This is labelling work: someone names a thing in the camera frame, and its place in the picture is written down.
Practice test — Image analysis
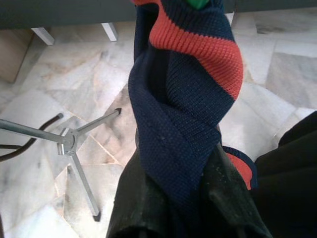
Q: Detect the navy sweater orange stripe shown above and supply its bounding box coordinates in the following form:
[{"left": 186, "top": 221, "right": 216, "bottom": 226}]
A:
[{"left": 127, "top": 0, "right": 258, "bottom": 238}]

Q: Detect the black printed T-shirt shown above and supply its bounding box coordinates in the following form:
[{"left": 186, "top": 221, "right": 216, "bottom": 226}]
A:
[{"left": 252, "top": 111, "right": 317, "bottom": 238}]

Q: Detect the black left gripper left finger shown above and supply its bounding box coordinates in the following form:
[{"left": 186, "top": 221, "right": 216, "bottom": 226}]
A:
[{"left": 106, "top": 128, "right": 179, "bottom": 238}]

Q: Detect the silver clothes rack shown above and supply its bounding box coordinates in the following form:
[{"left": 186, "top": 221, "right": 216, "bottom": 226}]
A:
[{"left": 0, "top": 108, "right": 122, "bottom": 223}]

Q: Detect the green plastic hanger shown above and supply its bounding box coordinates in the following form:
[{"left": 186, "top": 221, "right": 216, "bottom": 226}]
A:
[{"left": 187, "top": 0, "right": 210, "bottom": 10}]

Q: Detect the black TV cabinet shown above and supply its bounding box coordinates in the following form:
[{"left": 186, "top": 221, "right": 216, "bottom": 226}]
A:
[{"left": 0, "top": 0, "right": 317, "bottom": 46}]

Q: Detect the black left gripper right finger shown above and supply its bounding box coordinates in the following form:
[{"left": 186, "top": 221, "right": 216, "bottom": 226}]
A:
[{"left": 198, "top": 138, "right": 273, "bottom": 238}]

